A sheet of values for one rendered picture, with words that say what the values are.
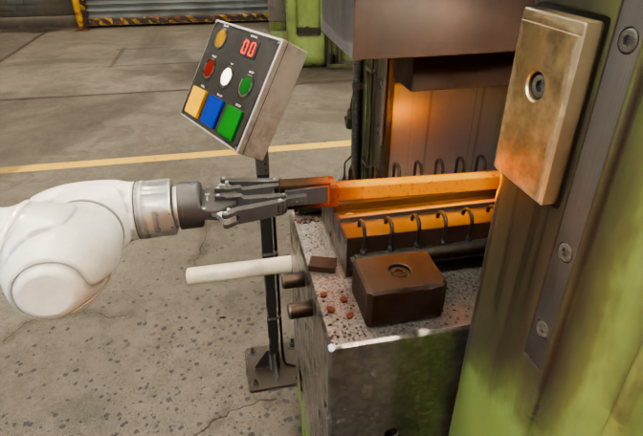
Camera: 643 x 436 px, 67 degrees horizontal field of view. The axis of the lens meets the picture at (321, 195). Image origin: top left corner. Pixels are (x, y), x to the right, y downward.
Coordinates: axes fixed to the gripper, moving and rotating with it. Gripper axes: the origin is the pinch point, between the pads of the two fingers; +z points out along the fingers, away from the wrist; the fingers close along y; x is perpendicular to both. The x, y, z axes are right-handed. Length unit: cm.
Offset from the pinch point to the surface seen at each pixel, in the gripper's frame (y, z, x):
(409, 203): -1.6, 18.9, -5.2
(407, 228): 6.5, 15.5, -4.9
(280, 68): -42.1, 1.8, 9.7
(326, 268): 5.8, 2.3, -11.4
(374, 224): 4.3, 10.7, -4.8
